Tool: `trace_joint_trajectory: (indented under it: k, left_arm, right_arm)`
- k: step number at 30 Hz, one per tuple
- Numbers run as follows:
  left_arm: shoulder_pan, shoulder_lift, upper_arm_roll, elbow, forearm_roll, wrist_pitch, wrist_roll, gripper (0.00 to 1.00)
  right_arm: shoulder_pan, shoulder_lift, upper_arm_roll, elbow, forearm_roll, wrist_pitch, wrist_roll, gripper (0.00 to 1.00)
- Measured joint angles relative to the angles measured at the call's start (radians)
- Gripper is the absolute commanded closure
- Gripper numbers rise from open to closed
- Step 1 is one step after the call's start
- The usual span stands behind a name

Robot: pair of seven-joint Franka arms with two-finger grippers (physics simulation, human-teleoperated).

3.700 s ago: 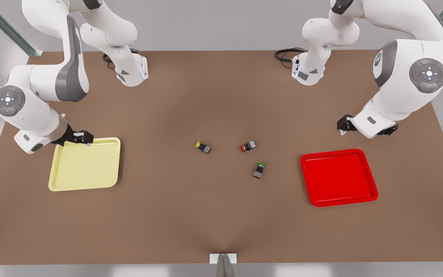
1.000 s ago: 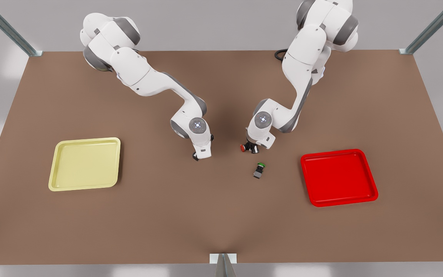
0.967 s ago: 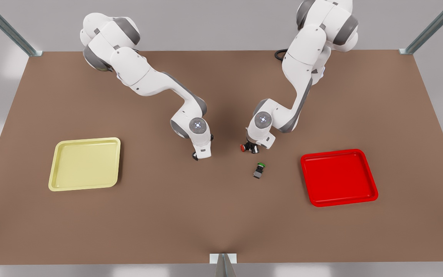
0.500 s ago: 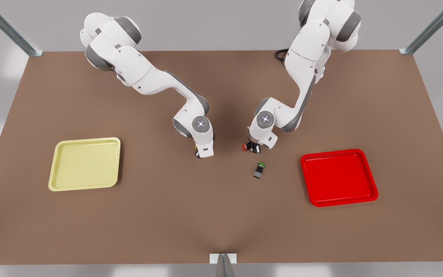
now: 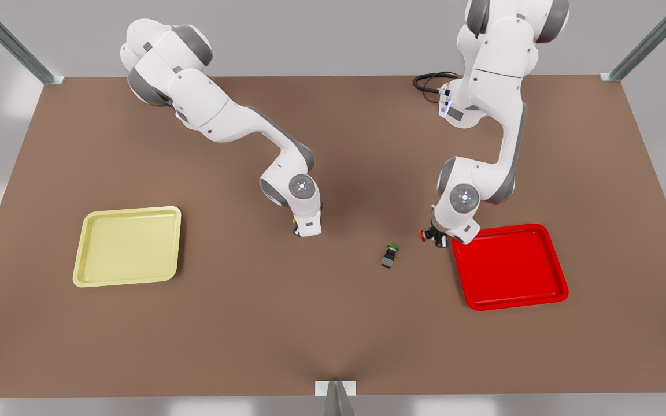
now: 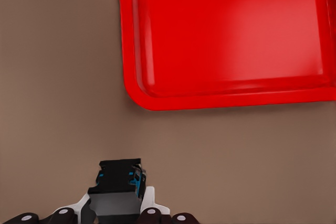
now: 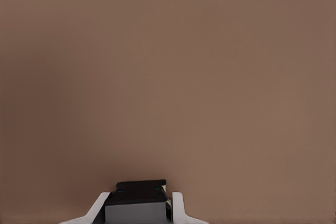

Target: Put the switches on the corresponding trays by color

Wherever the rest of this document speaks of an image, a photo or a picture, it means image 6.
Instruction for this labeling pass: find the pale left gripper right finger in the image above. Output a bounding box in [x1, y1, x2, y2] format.
[138, 186, 198, 224]

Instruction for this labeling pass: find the red plastic tray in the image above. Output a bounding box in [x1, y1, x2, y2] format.
[118, 0, 336, 112]

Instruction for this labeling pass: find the pale left gripper left finger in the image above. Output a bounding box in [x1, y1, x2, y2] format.
[0, 193, 96, 224]

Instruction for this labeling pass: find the black switch with blue accents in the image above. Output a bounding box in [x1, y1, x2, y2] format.
[87, 158, 148, 217]

